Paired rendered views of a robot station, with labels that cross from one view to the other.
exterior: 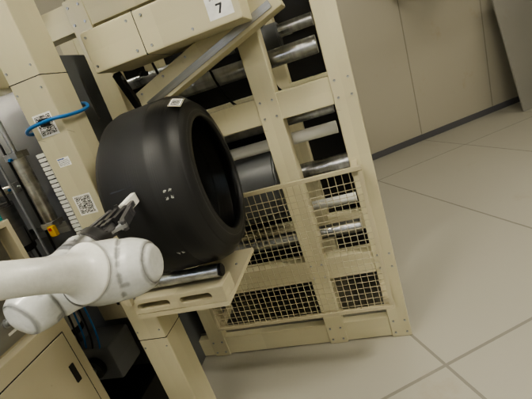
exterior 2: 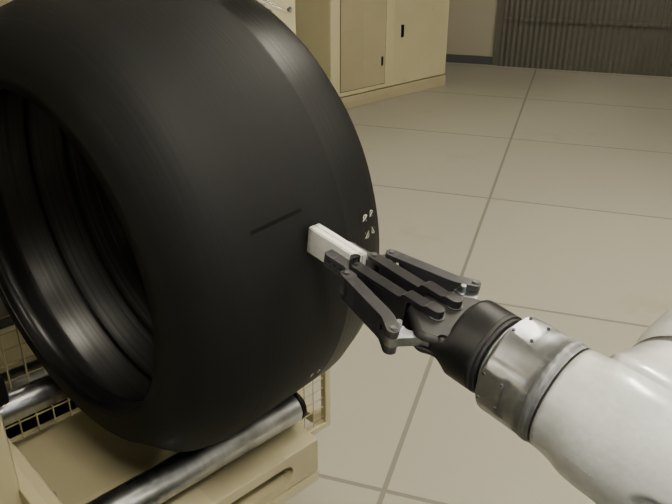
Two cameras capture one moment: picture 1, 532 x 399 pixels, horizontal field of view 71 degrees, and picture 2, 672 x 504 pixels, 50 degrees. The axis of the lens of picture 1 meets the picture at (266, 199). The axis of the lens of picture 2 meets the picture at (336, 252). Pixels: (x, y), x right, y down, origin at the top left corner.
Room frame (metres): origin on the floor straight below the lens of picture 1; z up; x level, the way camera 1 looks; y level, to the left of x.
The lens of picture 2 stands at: (0.67, 0.92, 1.56)
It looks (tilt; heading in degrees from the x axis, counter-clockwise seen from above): 26 degrees down; 299
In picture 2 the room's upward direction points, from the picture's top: straight up
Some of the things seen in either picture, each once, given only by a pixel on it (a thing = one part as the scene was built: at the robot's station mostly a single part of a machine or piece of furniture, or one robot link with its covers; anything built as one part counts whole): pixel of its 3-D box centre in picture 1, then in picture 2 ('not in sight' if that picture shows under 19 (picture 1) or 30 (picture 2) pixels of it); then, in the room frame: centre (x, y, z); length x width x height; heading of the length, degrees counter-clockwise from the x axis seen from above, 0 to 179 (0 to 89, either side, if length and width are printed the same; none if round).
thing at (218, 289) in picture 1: (182, 293); (197, 501); (1.18, 0.38, 0.84); 0.36 x 0.09 x 0.06; 73
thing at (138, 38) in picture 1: (171, 28); not in sight; (1.56, 0.13, 1.71); 0.61 x 0.25 x 0.15; 73
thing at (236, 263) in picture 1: (199, 279); (145, 469); (1.31, 0.34, 0.80); 0.37 x 0.36 x 0.02; 163
